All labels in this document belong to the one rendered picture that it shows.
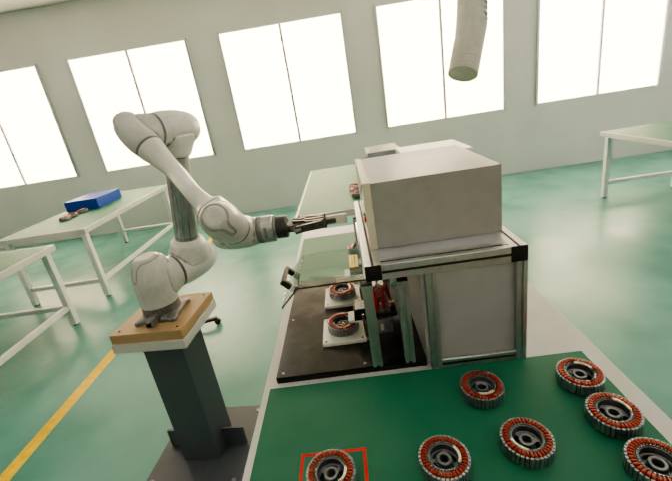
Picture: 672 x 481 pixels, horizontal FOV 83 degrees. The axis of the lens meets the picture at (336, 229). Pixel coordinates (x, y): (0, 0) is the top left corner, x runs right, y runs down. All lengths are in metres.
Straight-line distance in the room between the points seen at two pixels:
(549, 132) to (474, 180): 5.61
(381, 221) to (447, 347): 0.43
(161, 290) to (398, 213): 1.06
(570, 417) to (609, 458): 0.11
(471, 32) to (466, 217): 1.42
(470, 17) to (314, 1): 3.81
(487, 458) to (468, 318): 0.36
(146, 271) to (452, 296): 1.19
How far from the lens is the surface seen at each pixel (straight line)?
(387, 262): 1.05
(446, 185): 1.12
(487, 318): 1.21
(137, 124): 1.55
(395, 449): 1.06
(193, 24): 6.27
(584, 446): 1.12
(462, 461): 0.99
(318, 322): 1.48
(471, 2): 2.47
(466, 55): 2.32
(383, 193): 1.09
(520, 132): 6.52
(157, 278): 1.72
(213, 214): 1.09
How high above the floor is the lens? 1.56
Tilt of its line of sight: 19 degrees down
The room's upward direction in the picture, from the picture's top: 9 degrees counter-clockwise
